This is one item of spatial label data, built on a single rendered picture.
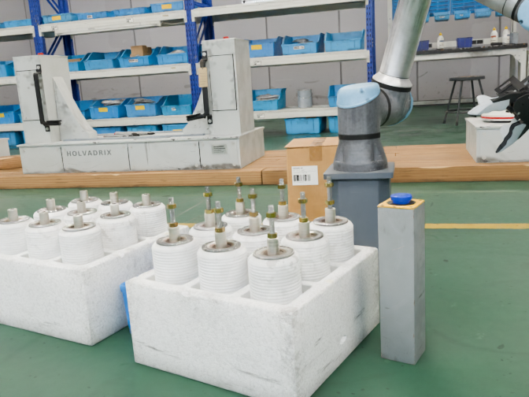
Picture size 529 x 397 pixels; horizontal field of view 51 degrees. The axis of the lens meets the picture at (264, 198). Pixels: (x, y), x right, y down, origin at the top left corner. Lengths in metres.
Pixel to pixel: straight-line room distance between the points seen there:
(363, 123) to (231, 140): 1.69
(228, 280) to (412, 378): 0.39
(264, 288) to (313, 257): 0.14
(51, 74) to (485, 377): 3.22
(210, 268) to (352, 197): 0.61
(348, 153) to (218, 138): 1.70
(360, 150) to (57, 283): 0.83
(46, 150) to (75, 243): 2.39
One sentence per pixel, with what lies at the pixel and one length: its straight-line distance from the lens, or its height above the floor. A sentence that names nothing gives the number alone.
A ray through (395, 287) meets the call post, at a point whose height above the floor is 0.16.
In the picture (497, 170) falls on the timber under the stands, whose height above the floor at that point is 0.05.
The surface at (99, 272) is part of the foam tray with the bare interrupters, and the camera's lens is 1.32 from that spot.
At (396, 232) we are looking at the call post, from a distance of 1.07.
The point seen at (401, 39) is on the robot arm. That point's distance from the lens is 1.63.
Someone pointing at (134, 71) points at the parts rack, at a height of 0.75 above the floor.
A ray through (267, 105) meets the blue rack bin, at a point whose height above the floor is 0.31.
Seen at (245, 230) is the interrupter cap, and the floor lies 0.25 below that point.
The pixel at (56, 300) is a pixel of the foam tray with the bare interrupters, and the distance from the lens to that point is 1.38.
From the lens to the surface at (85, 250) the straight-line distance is 1.34.
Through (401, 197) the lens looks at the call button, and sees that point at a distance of 1.07.
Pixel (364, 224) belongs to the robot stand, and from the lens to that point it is 1.55.
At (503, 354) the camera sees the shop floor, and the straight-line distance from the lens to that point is 1.23.
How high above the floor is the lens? 0.56
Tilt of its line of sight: 12 degrees down
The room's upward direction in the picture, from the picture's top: 4 degrees counter-clockwise
